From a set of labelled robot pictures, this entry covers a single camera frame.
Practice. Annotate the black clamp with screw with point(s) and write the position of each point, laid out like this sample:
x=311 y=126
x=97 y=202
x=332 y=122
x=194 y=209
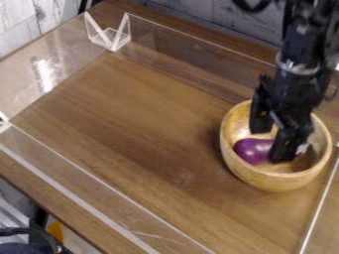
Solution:
x=45 y=242

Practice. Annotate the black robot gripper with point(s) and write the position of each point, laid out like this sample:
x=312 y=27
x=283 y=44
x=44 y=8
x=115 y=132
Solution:
x=283 y=101

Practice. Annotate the clear acrylic corner bracket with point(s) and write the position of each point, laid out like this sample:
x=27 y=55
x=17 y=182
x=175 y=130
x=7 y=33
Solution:
x=109 y=38

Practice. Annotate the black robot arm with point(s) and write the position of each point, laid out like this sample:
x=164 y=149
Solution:
x=310 y=35

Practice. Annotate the clear acrylic tray walls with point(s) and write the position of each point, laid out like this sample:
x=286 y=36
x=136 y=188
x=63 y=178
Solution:
x=109 y=140

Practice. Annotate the brown wooden bowl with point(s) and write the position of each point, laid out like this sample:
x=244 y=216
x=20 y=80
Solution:
x=279 y=177

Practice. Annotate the purple toy eggplant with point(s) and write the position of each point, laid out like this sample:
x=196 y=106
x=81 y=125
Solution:
x=252 y=150

